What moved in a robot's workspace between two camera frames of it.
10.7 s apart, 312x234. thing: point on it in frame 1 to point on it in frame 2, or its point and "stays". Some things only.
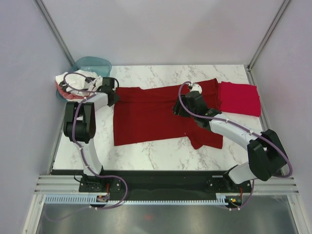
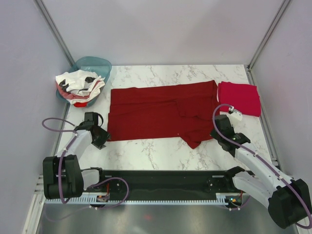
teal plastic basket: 101,66 stays
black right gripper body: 184,99 to 214,135
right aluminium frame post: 284,4 stays
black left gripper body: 116,98 to 103,137
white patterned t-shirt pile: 78,84 stays
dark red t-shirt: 147,114 stays
